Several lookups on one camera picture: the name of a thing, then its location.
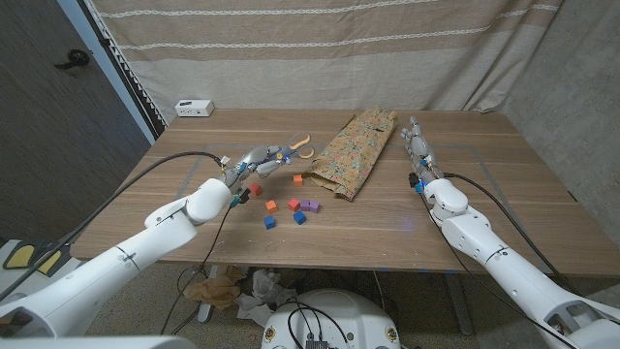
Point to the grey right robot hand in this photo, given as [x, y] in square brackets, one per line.
[418, 145]

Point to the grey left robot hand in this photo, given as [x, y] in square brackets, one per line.
[257, 162]

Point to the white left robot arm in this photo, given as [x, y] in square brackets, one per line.
[121, 262]

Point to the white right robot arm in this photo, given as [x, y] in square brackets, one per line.
[470, 232]

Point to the floral brown wrapping paper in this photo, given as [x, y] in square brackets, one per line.
[356, 150]

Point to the crumpled white paper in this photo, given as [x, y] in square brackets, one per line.
[264, 291]

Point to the crumpled brown paper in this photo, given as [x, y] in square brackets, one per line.
[213, 291]

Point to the red foam cube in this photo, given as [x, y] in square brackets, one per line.
[255, 189]
[293, 204]

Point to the orange foam cube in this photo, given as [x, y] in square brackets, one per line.
[298, 180]
[271, 207]

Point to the blue foam cube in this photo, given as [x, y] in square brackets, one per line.
[299, 217]
[269, 222]

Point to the white power strip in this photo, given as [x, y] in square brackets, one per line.
[194, 108]

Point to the beige striped curtain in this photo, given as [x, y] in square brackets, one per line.
[310, 58]

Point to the metal table leg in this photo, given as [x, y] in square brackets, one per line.
[206, 310]
[460, 305]

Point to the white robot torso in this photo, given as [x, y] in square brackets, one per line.
[353, 315]

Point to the dark wooden door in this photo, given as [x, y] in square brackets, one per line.
[48, 145]

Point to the black yellow foot pedal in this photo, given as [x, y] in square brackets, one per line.
[21, 256]

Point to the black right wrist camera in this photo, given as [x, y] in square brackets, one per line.
[414, 179]

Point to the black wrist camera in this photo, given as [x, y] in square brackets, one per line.
[414, 179]
[243, 195]

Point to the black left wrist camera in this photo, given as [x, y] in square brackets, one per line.
[243, 195]

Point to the black backdrop frame bar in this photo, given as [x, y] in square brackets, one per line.
[127, 80]

